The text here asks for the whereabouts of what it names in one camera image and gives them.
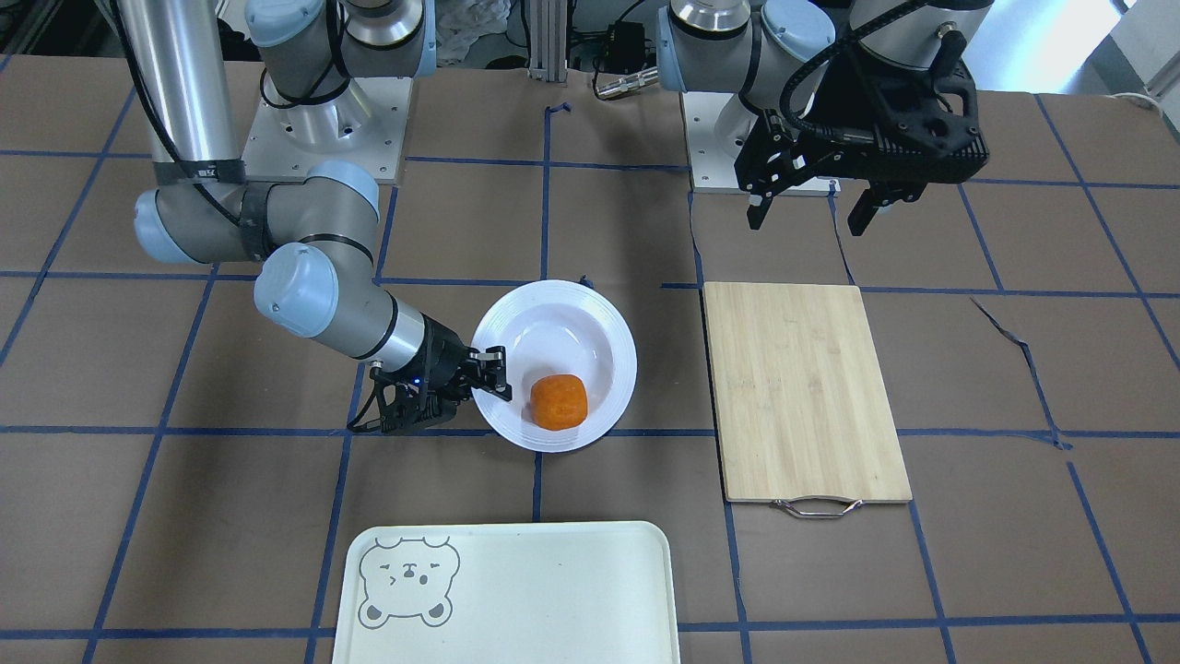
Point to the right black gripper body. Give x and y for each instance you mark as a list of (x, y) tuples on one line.
[(443, 361)]

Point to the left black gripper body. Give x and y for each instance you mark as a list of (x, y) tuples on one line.
[(837, 113)]

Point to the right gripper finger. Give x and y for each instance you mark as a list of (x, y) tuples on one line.
[(492, 384), (489, 363)]

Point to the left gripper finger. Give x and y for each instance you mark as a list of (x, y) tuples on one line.
[(759, 205), (878, 196)]

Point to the white round plate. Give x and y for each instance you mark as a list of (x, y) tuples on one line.
[(552, 327)]

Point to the orange fruit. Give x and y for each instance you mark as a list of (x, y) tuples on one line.
[(558, 402)]

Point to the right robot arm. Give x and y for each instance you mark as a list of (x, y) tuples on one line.
[(314, 236)]

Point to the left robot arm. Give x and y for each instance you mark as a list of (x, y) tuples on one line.
[(774, 56)]

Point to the cream bear tray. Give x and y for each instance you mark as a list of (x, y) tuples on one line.
[(582, 592)]

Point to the black power adapter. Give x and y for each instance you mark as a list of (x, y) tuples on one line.
[(625, 47)]

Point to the bamboo cutting board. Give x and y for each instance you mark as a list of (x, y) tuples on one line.
[(801, 409)]

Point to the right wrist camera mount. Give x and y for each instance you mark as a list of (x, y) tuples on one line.
[(407, 403)]

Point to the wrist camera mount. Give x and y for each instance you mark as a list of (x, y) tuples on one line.
[(407, 403), (922, 127)]

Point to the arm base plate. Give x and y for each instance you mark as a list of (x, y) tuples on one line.
[(366, 125), (715, 126)]

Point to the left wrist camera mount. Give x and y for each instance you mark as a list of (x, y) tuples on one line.
[(922, 127)]

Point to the aluminium frame post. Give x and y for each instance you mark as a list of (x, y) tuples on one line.
[(547, 30)]

